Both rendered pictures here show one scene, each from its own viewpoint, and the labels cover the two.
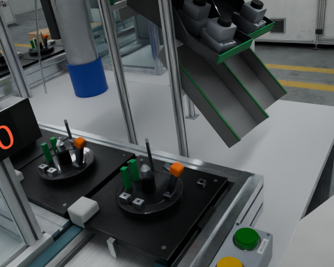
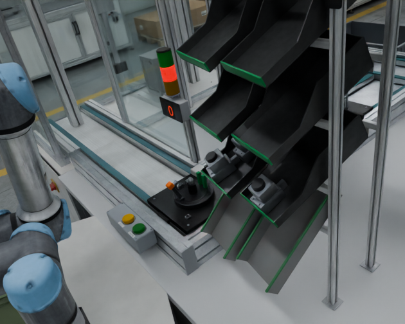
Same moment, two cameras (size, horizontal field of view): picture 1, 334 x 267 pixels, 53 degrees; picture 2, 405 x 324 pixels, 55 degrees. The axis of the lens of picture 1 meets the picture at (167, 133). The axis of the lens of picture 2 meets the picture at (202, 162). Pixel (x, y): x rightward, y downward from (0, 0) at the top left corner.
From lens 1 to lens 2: 1.38 m
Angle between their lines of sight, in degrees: 89
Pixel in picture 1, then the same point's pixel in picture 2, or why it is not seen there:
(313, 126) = not seen: outside the picture
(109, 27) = not seen: hidden behind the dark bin
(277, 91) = (274, 285)
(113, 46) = not seen: hidden behind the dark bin
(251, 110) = (238, 247)
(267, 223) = (175, 273)
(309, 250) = (143, 285)
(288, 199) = (188, 295)
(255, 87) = (280, 261)
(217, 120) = (216, 212)
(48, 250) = (188, 167)
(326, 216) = (159, 310)
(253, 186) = (174, 243)
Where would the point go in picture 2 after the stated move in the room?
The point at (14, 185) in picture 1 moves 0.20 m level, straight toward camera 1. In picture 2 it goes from (186, 132) to (134, 147)
